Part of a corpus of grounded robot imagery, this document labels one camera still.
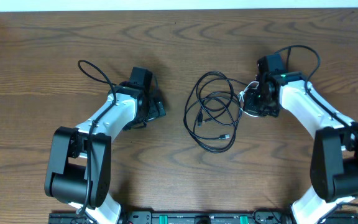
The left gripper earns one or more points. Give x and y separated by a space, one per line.
157 111

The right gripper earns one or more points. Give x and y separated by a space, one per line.
249 107

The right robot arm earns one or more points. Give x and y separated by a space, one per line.
334 161

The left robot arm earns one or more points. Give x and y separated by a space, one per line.
79 166

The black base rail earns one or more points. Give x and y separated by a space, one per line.
260 216

